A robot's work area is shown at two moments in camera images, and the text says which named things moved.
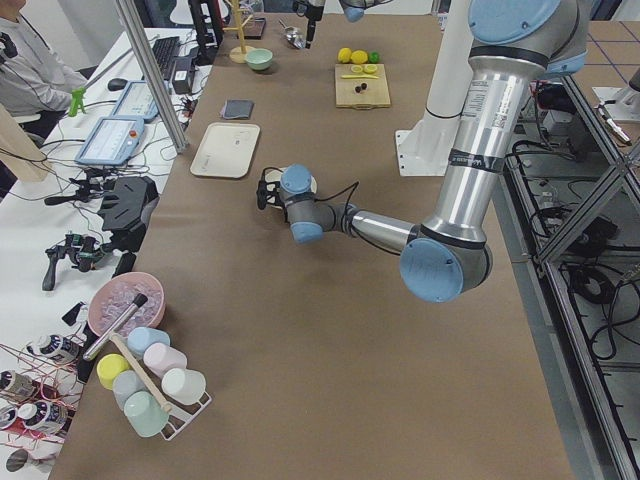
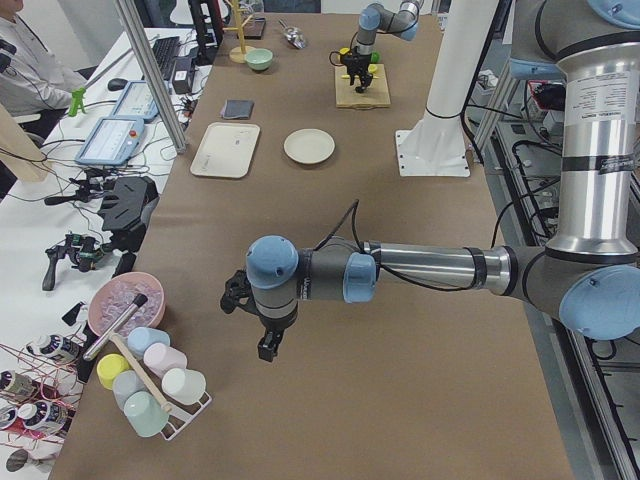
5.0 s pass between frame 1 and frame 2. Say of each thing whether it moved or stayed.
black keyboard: stayed
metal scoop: stayed
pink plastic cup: stayed
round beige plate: moved
